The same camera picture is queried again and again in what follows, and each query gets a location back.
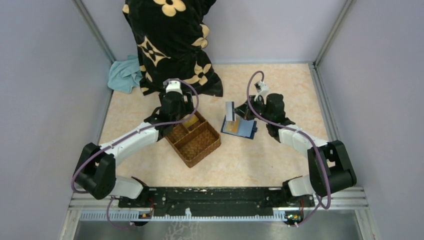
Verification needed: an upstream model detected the navy blue card holder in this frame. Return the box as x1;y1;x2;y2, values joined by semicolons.
220;117;258;140

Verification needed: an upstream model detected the brown woven divided basket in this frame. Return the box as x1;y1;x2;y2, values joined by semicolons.
165;111;221;168

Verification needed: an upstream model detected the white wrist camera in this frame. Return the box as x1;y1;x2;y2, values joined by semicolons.
254;80;270;102
165;80;183;95

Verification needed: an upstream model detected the light blue cloth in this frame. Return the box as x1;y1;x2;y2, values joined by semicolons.
107;55;142;94

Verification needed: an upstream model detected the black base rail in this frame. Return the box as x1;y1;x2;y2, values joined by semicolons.
118;186;315;209

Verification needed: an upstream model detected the black floral blanket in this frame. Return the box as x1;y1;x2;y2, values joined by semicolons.
122;0;224;97

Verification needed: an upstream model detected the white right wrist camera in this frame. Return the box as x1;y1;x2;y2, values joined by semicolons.
254;80;270;102

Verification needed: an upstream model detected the white magnetic stripe card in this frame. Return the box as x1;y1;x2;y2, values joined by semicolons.
225;101;236;122

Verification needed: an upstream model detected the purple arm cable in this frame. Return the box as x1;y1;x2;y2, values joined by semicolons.
70;78;200;230
246;70;332;226

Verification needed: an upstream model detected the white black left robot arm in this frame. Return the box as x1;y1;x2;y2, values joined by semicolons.
71;91;198;200

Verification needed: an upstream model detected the gold card in basket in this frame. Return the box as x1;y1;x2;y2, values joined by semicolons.
182;114;199;129

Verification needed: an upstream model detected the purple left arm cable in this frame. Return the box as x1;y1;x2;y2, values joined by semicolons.
70;78;200;230

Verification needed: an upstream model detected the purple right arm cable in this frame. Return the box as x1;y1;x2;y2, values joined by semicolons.
246;70;332;226

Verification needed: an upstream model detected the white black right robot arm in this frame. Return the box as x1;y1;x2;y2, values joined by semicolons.
231;93;357;199

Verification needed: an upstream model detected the gold VIP card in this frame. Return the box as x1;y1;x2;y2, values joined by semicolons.
225;119;240;135

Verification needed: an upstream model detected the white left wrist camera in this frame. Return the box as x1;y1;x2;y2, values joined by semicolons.
165;80;183;95

